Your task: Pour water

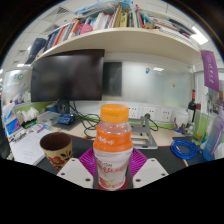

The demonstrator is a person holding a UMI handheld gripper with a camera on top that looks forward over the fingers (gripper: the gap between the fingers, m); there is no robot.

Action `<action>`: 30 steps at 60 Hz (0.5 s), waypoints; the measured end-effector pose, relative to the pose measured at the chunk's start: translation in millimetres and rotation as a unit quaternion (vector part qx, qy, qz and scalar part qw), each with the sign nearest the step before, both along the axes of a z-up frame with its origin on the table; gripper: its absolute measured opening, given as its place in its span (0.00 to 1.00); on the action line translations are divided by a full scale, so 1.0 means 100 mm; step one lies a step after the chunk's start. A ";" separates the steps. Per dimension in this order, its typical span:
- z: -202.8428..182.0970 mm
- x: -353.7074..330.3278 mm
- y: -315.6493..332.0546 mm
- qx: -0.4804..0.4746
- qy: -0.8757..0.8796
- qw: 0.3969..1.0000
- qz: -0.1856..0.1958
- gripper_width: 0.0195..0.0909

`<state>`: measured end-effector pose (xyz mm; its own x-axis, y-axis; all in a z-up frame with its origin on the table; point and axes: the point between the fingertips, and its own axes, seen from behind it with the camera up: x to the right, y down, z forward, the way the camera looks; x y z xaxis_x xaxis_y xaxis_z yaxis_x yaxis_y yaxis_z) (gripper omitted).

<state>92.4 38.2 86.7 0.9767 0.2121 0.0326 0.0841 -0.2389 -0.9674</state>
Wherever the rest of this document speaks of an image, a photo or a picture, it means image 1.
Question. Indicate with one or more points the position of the grey metal laptop stand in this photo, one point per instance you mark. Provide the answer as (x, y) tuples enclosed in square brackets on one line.
[(146, 140)]

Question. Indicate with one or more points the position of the beige floral paper cup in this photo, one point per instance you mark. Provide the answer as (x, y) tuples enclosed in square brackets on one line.
[(58, 153)]

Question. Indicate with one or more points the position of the blue tissue box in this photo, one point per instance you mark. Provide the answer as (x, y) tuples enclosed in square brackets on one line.
[(11, 125)]

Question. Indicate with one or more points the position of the white jar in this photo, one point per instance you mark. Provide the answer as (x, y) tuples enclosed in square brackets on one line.
[(181, 117)]

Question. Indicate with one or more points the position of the white wall socket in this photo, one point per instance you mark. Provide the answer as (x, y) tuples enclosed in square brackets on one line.
[(149, 113), (165, 114), (133, 112)]

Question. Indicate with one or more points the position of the ceiling lights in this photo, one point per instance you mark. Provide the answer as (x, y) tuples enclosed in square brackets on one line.
[(200, 36)]

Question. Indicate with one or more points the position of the dark rectangular board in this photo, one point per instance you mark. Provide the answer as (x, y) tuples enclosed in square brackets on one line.
[(112, 78)]

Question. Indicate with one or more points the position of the group photo poster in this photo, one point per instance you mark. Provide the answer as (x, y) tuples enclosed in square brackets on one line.
[(216, 100)]

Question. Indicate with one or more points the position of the dark wine bottle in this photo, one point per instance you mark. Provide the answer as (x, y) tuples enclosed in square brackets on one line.
[(192, 106)]

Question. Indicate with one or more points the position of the purple hanging banner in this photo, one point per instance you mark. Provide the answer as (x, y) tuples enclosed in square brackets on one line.
[(210, 70)]

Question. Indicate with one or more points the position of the black desk mat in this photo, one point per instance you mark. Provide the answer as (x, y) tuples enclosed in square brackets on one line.
[(156, 156)]

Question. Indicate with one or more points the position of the white written paper pad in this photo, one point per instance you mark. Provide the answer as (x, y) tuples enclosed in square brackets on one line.
[(28, 148)]

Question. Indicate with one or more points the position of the orange-capped drink bottle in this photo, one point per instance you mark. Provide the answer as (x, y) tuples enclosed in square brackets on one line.
[(112, 143)]

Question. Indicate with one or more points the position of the black computer monitor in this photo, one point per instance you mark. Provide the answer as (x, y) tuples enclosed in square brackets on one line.
[(66, 75)]

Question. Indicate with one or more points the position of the clear plastic container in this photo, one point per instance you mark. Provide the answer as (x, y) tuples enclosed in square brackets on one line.
[(48, 117)]

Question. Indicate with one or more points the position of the purple water bottle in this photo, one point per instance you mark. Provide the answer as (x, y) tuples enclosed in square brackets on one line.
[(215, 140)]

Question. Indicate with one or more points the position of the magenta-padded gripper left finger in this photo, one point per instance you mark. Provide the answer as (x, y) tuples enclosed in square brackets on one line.
[(74, 172)]

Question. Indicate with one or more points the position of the white tissue pack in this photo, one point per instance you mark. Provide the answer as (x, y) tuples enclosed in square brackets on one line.
[(28, 115)]

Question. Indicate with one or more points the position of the small blue box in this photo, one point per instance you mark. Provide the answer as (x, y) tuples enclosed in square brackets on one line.
[(66, 119)]

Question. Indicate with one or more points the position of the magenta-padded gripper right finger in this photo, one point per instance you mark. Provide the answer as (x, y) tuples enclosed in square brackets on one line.
[(151, 171)]

